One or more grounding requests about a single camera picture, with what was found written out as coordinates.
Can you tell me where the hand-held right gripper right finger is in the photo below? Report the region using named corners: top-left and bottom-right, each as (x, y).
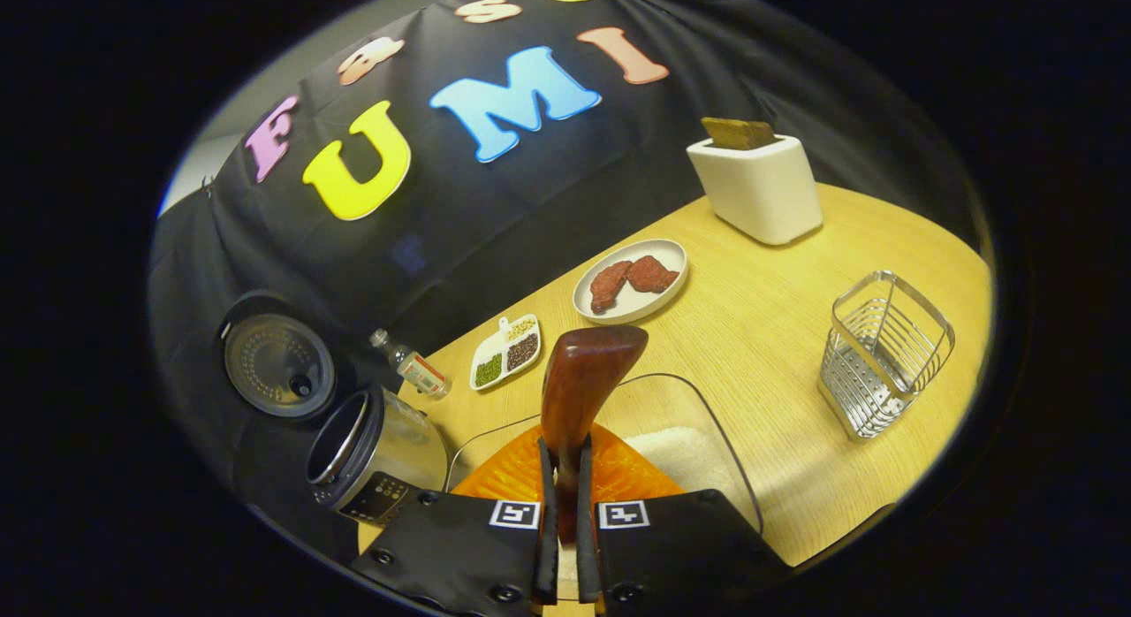
top-left (576, 423), bottom-right (792, 617)

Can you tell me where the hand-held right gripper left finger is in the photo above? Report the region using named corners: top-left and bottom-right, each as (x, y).
top-left (349, 423), bottom-right (562, 617)

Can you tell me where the white rice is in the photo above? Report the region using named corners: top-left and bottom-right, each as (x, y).
top-left (623, 427), bottom-right (739, 503)

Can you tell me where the brown wooden spoon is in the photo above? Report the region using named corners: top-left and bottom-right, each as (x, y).
top-left (541, 325), bottom-right (650, 547)

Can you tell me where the dark grey rice cooker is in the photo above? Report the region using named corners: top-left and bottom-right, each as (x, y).
top-left (216, 290), bottom-right (452, 525)

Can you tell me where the metal wire chopstick holder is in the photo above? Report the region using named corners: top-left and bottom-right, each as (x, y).
top-left (817, 270), bottom-right (957, 443)

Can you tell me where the clear glass container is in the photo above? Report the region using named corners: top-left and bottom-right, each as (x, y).
top-left (444, 372), bottom-right (765, 538)

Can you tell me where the white divided grain dish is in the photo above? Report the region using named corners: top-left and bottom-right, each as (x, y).
top-left (468, 314), bottom-right (542, 392)

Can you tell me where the small clear glass bottle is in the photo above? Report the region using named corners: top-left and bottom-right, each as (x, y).
top-left (369, 328), bottom-right (453, 400)

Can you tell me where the white round plate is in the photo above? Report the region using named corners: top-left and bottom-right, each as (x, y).
top-left (572, 239), bottom-right (689, 325)

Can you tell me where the red meat piece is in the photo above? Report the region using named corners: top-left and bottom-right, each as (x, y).
top-left (626, 255), bottom-right (680, 294)
top-left (589, 261), bottom-right (634, 315)

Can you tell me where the white toaster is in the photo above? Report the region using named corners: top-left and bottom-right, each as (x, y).
top-left (687, 133), bottom-right (824, 247)

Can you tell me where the brown toast slice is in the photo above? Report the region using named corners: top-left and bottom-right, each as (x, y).
top-left (701, 117), bottom-right (780, 151)

